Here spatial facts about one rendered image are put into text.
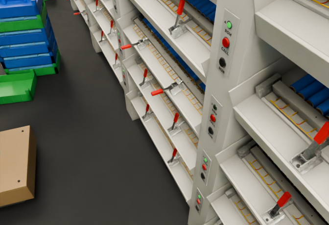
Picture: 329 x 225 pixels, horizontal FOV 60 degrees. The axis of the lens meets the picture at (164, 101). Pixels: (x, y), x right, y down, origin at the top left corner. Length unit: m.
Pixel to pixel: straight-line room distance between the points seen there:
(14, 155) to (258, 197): 0.98
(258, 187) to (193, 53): 0.34
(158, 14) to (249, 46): 0.41
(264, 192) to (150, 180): 0.72
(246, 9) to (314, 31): 0.11
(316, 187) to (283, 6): 0.27
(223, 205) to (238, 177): 0.19
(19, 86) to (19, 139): 0.60
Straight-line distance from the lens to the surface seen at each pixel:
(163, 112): 1.07
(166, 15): 0.83
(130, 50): 1.25
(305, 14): 0.44
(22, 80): 1.96
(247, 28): 0.47
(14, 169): 1.29
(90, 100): 1.68
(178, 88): 0.85
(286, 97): 0.54
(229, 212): 0.87
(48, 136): 1.57
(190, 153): 0.95
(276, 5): 0.46
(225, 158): 0.71
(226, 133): 0.63
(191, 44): 0.71
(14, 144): 1.38
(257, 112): 0.55
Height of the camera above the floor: 1.12
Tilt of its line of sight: 44 degrees down
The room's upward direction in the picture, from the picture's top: straight up
